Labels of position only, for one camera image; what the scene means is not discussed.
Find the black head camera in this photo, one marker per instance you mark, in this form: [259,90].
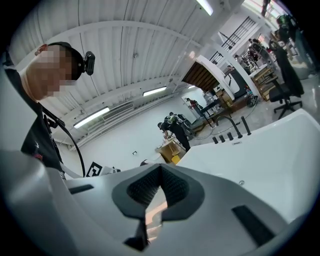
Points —
[89,62]

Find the white bathtub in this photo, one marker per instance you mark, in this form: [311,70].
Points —
[270,162]

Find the black headband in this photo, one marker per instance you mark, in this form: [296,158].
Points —
[75,57]

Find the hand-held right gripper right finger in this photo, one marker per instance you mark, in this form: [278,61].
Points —
[212,225]

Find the black office chair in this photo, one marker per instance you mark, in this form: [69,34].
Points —
[282,95]

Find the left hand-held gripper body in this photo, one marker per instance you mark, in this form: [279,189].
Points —
[95,170]

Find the round wooden table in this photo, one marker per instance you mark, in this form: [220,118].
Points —
[170,147]

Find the white air vent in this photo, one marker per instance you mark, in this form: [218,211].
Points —
[117,111]

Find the long ceiling light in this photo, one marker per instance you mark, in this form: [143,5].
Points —
[154,91]
[205,6]
[91,117]

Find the person's black shirt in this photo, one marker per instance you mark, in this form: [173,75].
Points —
[37,140]

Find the yellow bin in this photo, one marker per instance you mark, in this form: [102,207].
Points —
[176,160]

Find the black jacket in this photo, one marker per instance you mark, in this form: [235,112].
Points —
[287,67]

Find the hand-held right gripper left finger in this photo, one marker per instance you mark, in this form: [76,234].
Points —
[100,212]

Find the black curved faucet spout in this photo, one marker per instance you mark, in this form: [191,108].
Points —
[236,127]

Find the person's head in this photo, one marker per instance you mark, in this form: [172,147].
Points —
[50,75]

